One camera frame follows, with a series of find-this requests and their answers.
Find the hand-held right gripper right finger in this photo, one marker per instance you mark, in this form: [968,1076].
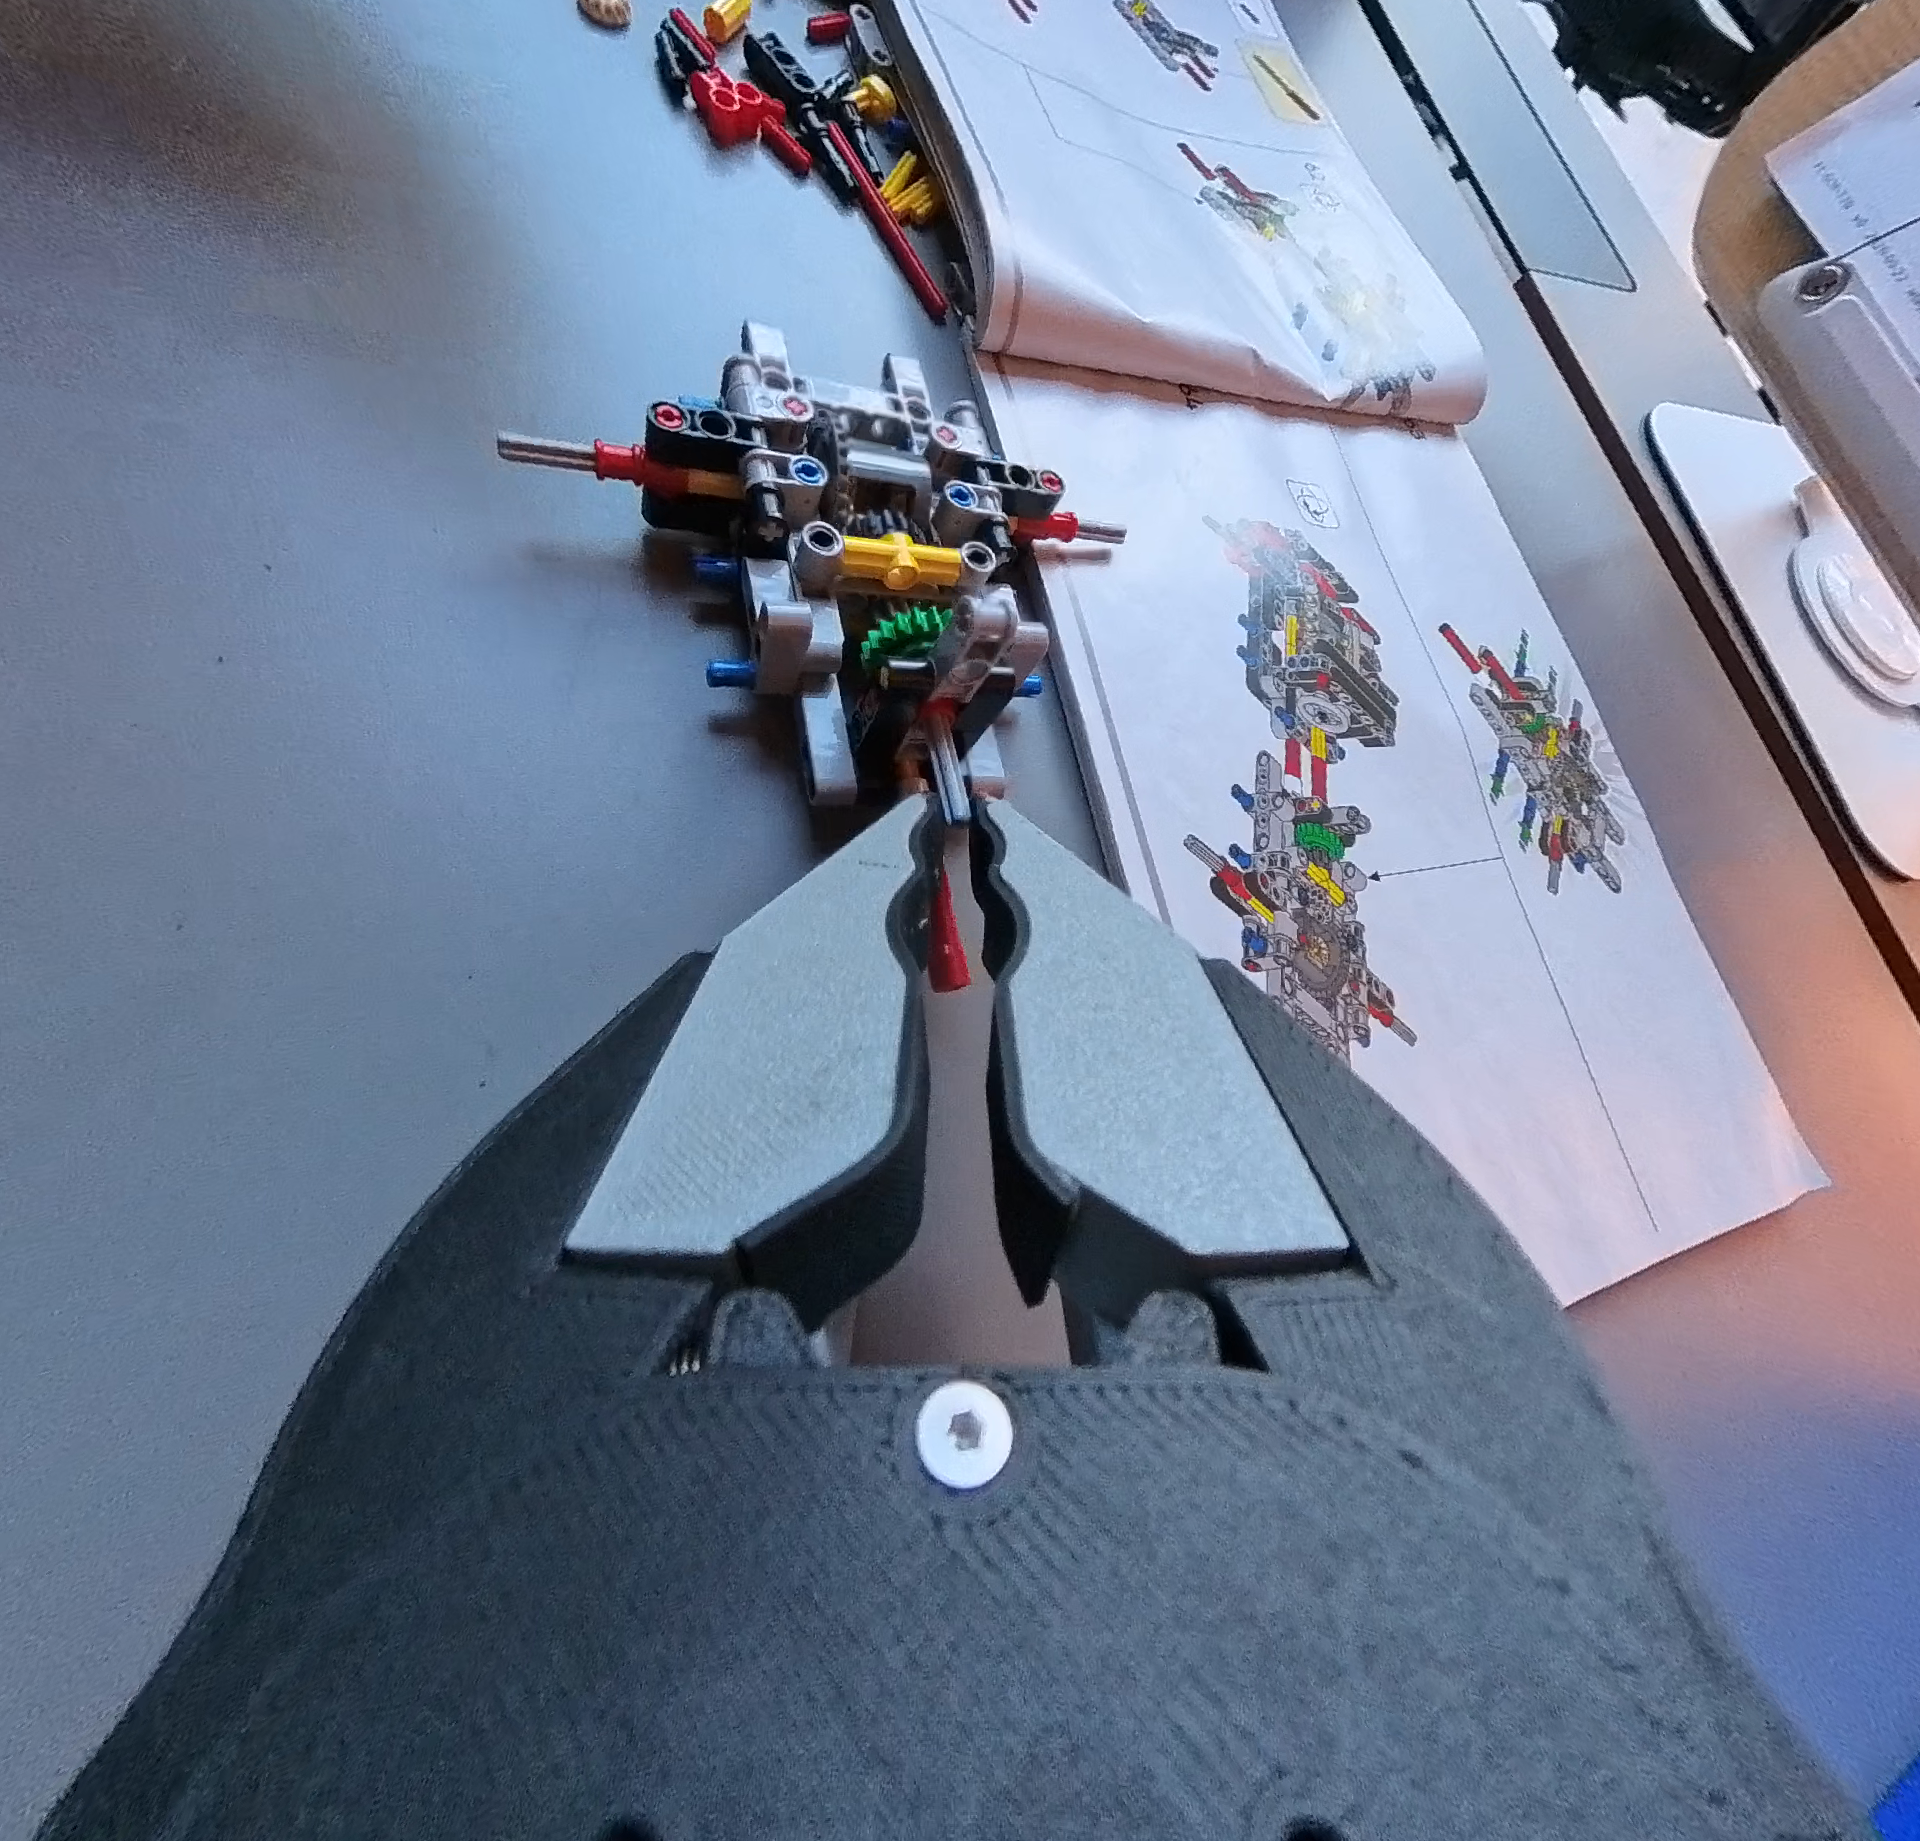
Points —
[1155,1107]

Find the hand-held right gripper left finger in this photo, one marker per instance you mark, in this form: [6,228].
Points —
[780,1092]

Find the red toy axle piece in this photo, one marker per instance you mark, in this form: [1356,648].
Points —
[946,933]

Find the toy brick model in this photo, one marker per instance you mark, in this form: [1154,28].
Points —
[855,566]

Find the instruction booklet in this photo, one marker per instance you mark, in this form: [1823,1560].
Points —
[1291,566]

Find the white monitor stand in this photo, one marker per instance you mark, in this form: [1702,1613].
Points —
[1801,566]

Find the silver laptop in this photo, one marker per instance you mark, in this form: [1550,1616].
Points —
[1636,372]

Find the heap of loose toy bricks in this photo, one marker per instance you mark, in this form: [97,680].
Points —
[780,86]

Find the white paper sheet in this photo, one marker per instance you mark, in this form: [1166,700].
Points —
[1853,169]

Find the black device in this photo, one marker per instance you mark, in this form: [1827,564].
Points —
[1695,11]

